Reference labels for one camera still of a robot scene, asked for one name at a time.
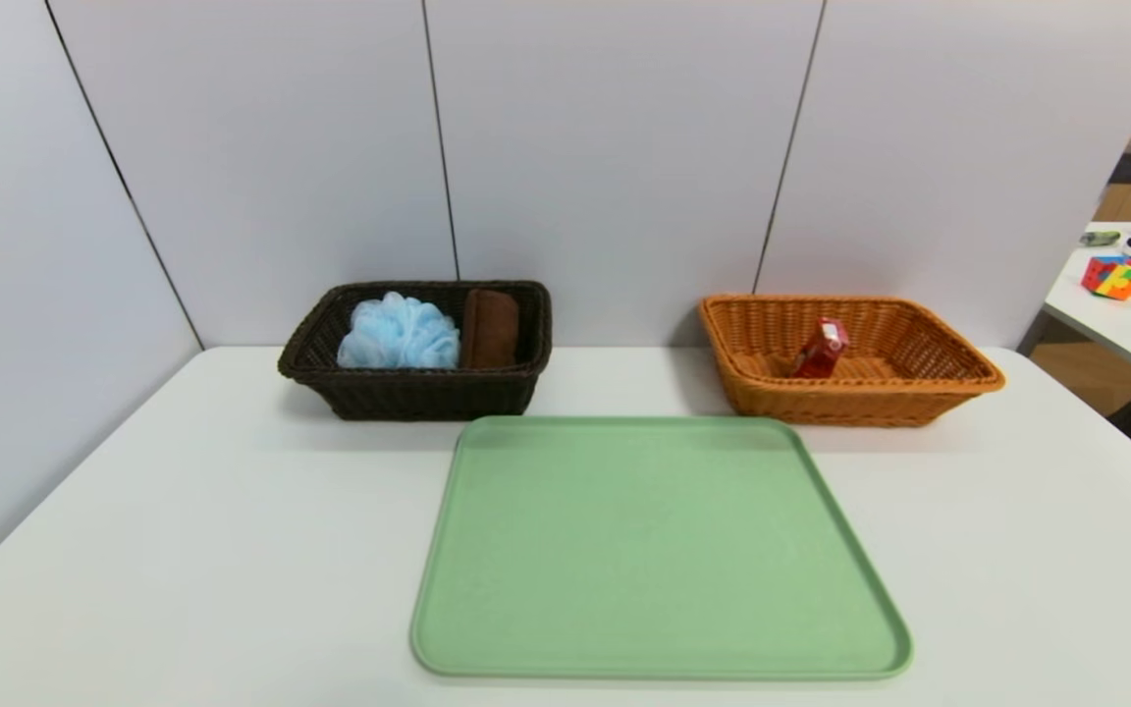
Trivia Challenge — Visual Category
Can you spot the orange wicker basket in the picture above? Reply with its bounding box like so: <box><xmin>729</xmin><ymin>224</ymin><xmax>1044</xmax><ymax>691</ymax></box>
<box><xmin>700</xmin><ymin>295</ymin><xmax>1007</xmax><ymax>428</ymax></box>

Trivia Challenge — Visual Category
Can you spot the small red drink carton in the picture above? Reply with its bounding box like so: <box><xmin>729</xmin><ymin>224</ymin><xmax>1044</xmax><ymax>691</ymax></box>
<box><xmin>791</xmin><ymin>317</ymin><xmax>852</xmax><ymax>380</ymax></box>

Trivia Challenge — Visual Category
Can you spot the colourful puzzle cube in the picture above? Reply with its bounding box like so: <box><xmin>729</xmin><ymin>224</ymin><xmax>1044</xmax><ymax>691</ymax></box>
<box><xmin>1082</xmin><ymin>256</ymin><xmax>1131</xmax><ymax>301</ymax></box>

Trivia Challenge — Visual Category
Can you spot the brown towel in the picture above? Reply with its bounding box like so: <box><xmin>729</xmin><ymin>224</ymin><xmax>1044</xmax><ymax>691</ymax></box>
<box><xmin>460</xmin><ymin>289</ymin><xmax>520</xmax><ymax>371</ymax></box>

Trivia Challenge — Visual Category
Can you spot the white side table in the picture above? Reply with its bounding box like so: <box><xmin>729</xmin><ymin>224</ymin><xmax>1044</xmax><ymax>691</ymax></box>
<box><xmin>1044</xmin><ymin>221</ymin><xmax>1131</xmax><ymax>388</ymax></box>

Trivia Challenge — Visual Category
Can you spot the dark brown wicker basket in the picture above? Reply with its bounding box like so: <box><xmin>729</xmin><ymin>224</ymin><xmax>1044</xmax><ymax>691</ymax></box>
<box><xmin>277</xmin><ymin>281</ymin><xmax>554</xmax><ymax>421</ymax></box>

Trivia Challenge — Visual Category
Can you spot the light green plastic tray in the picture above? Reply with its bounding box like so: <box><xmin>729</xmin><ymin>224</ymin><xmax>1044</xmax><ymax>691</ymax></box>
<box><xmin>409</xmin><ymin>415</ymin><xmax>914</xmax><ymax>680</ymax></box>

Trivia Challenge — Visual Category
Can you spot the light blue bath loofah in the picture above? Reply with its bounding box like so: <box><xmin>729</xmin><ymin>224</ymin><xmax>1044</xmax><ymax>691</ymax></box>
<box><xmin>337</xmin><ymin>292</ymin><xmax>461</xmax><ymax>371</ymax></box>

